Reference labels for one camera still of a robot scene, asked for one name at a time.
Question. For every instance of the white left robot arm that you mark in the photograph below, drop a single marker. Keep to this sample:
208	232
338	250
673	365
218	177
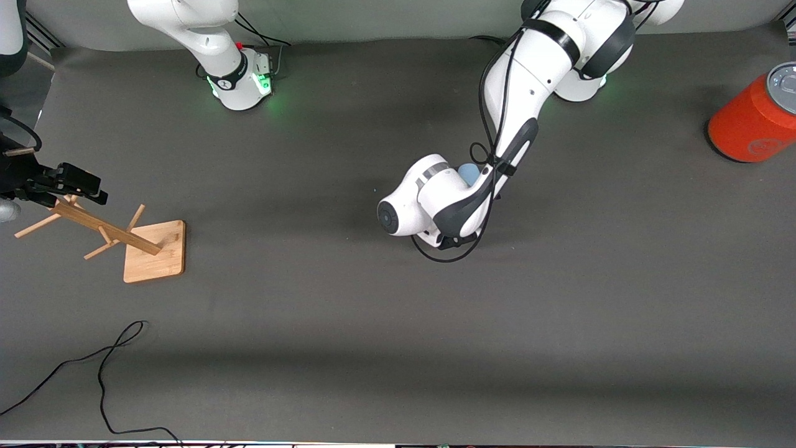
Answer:
528	81

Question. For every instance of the light blue cup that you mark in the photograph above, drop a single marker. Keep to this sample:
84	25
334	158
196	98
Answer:
468	174

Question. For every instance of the bamboo cup rack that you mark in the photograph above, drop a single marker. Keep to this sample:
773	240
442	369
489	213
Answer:
155	249

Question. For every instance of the orange cylindrical speaker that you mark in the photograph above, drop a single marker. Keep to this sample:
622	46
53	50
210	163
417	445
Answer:
746	124

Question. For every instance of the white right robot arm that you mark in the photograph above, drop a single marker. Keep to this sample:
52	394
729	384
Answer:
186	25

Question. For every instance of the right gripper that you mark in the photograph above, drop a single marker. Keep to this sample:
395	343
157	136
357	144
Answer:
18	175

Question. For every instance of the aluminium frame rail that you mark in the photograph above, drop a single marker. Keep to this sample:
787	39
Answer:
790	25
43	36

